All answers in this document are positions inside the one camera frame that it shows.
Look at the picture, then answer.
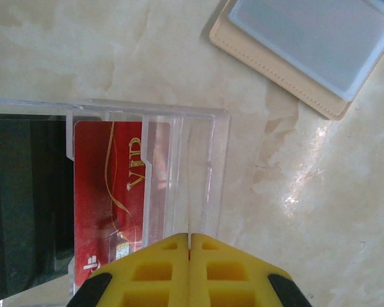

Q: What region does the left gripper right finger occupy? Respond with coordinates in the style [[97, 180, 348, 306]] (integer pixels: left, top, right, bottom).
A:
[[189, 232, 314, 307]]

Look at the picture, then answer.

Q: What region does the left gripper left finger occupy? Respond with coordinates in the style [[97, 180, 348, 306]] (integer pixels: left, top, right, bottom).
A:
[[65, 232, 191, 307]]

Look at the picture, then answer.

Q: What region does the red yellow small packet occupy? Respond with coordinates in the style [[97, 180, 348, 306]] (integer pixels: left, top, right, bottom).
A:
[[73, 120, 172, 287]]

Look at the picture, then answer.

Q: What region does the dark grey VIP card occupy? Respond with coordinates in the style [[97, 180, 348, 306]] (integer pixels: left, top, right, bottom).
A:
[[0, 113, 75, 301]]

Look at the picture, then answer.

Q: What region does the beige card holder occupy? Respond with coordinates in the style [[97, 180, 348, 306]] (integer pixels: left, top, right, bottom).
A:
[[209, 0, 384, 122]]

